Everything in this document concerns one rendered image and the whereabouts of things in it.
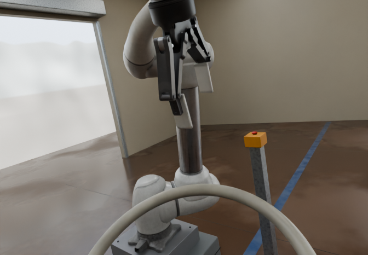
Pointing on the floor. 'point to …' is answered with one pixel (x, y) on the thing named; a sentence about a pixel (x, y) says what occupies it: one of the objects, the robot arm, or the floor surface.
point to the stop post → (262, 187)
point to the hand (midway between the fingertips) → (195, 103)
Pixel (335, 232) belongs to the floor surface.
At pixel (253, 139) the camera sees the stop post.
